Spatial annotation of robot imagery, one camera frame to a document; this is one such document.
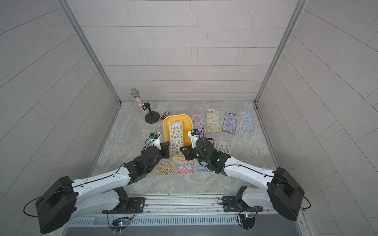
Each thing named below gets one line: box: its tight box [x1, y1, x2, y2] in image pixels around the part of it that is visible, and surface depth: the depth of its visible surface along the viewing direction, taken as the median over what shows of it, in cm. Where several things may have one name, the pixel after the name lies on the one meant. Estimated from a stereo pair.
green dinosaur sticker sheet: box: [168, 120, 184, 157], surface depth 79 cm
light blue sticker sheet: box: [239, 111, 254, 135], surface depth 105 cm
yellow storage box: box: [162, 114, 194, 148], surface depth 80 cm
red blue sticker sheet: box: [176, 157, 194, 175], surface depth 86 cm
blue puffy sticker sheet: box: [197, 161, 212, 173], surface depth 84 cm
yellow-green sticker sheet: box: [206, 108, 221, 133], surface depth 107 cm
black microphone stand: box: [141, 102, 160, 124], surface depth 107 cm
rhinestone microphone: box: [129, 88, 148, 116], surface depth 85 cm
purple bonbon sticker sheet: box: [221, 112, 238, 135], surface depth 107 cm
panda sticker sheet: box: [157, 156, 175, 176], surface depth 84 cm
